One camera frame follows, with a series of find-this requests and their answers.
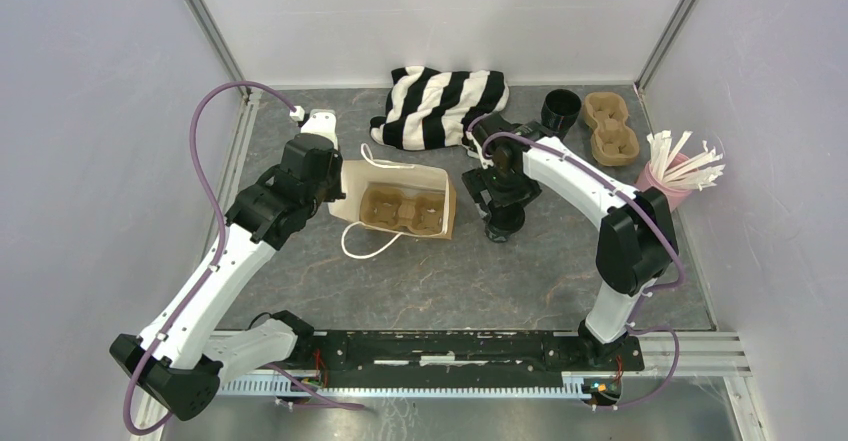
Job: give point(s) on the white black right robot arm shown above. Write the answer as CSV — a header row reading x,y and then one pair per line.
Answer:
x,y
636,236

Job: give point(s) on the stack of black cups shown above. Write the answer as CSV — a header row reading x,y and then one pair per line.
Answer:
x,y
560,110

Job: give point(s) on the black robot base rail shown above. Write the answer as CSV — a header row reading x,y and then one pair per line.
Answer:
x,y
348,364

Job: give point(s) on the black white striped towel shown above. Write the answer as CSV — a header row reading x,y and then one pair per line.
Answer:
x,y
427,109

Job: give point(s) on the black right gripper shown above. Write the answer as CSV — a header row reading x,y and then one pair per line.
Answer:
x,y
478,179

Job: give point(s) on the pink straw holder cup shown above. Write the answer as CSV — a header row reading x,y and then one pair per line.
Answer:
x,y
674,195

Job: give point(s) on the brown paper bag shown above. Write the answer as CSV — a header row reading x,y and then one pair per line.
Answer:
x,y
358,174

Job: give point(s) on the white wrapped straws bundle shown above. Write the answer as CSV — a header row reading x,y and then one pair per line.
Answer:
x,y
695,172

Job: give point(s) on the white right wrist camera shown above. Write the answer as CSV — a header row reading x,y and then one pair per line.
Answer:
x,y
475,150

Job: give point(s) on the black paper coffee cup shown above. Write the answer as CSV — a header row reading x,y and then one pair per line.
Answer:
x,y
503,222

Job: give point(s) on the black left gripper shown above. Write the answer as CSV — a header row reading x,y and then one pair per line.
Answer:
x,y
336,191

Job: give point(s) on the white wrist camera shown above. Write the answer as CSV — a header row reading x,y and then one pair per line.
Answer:
x,y
320,122
475,150

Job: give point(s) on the brown cardboard cup carrier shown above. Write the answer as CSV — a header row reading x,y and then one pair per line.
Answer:
x,y
613,143
414,212

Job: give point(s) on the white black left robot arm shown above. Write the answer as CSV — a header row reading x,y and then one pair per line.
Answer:
x,y
174,359

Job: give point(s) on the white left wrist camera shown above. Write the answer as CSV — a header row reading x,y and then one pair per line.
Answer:
x,y
320,122

